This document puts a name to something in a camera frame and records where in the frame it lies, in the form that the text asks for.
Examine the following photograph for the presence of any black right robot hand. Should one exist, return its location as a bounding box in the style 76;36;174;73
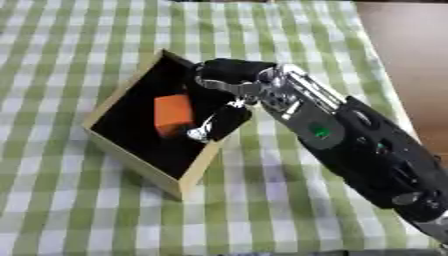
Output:
183;57;280;144

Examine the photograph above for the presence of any orange rectangular block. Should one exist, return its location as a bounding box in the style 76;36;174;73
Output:
152;93;196;139

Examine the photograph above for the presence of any tan cardboard box black inside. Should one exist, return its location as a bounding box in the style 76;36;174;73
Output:
78;48;256;202

